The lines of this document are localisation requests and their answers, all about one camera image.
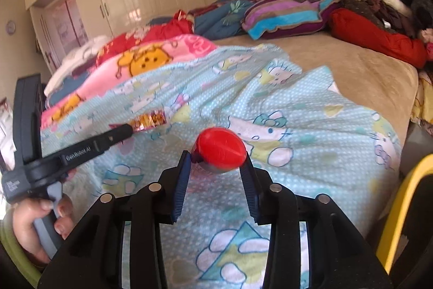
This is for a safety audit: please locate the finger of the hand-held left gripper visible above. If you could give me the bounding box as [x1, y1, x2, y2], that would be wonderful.
[101, 124, 135, 151]

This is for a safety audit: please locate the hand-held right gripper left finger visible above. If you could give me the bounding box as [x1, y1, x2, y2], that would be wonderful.
[38, 150, 192, 289]

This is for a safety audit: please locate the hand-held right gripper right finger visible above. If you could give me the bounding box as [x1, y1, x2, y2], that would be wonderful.
[240, 151, 393, 289]

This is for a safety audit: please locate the orange foil wrapper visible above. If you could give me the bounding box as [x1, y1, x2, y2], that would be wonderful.
[130, 109, 167, 133]

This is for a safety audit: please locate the red plastic bottle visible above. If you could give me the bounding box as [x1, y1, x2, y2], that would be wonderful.
[190, 127, 248, 174]

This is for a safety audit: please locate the yellow rimmed trash bin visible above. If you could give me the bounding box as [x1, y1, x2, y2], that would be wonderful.
[375, 154, 433, 274]

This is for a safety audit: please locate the person's left hand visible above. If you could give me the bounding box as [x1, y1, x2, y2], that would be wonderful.
[13, 196, 76, 264]

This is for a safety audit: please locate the white printed plastic bag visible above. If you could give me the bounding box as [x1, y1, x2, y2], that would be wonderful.
[0, 98, 17, 163]

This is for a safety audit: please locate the dark blue cartoon blanket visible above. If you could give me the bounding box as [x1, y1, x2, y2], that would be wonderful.
[45, 72, 90, 108]

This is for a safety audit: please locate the light blue cartoon cat blanket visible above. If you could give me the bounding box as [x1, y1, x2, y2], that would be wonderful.
[41, 43, 403, 289]

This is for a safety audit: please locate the white cloth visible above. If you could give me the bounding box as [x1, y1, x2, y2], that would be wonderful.
[44, 36, 109, 96]

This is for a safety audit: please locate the pink cartoon door poster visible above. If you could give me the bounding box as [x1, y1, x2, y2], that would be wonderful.
[44, 0, 89, 73]

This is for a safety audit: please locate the red floral quilt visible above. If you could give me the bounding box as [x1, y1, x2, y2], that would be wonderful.
[96, 13, 195, 68]

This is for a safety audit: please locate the pink cartoon bear blanket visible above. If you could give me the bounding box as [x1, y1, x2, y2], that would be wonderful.
[41, 34, 217, 130]

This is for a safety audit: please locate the blue leaf print quilt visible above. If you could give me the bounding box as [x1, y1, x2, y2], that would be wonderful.
[193, 0, 258, 39]

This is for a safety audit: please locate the bed with beige sheet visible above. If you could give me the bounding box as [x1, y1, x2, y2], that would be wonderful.
[223, 30, 420, 147]

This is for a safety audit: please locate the purple striped blanket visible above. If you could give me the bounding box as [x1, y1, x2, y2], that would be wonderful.
[242, 0, 342, 41]

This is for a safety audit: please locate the red pillow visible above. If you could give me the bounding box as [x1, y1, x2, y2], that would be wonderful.
[328, 8, 427, 69]

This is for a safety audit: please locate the yellow cartoon blanket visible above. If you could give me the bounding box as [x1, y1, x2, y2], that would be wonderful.
[411, 70, 433, 127]

